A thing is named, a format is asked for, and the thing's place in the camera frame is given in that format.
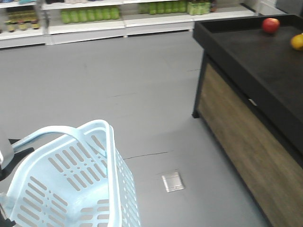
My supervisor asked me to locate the metal floor outlet plate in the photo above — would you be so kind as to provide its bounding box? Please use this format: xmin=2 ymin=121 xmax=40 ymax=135
xmin=161 ymin=171 xmax=185 ymax=193

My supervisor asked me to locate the red apple far corner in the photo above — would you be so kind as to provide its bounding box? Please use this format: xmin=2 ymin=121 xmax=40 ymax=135
xmin=261 ymin=18 xmax=280 ymax=34

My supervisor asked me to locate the yellow apple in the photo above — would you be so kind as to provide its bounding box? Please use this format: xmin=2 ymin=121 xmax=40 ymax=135
xmin=290 ymin=34 xmax=303 ymax=51

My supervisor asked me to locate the light blue plastic basket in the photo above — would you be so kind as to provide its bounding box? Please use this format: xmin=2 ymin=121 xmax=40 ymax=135
xmin=0 ymin=120 xmax=142 ymax=227

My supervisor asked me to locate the black wooden display stand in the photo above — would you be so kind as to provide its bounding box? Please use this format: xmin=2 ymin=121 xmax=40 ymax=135
xmin=192 ymin=14 xmax=303 ymax=227

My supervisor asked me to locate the green bottle row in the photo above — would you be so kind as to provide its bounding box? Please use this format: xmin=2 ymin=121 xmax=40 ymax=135
xmin=60 ymin=5 xmax=120 ymax=24

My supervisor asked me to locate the white store shelf unit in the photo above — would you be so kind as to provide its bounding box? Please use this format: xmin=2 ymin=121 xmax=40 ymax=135
xmin=0 ymin=0 xmax=256 ymax=49

